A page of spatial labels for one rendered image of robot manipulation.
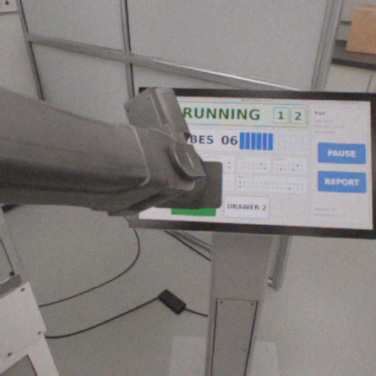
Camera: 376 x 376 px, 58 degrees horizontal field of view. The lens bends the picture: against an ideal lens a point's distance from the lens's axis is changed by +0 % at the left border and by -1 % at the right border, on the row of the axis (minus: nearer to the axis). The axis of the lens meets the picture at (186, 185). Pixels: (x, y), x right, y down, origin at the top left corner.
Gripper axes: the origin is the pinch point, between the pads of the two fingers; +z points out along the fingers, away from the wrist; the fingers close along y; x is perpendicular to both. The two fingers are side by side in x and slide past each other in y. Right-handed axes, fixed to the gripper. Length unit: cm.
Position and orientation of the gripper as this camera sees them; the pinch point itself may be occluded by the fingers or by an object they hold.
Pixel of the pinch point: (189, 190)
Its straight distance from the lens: 56.5
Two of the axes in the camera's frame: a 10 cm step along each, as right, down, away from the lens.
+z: 0.6, 1.1, 9.9
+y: -10.0, -0.3, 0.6
